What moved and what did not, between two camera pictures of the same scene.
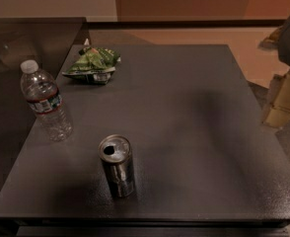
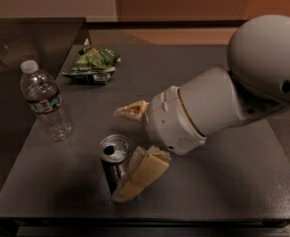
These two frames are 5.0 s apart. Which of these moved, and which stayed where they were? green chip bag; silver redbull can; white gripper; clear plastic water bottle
Moved: white gripper
Stayed: green chip bag; silver redbull can; clear plastic water bottle
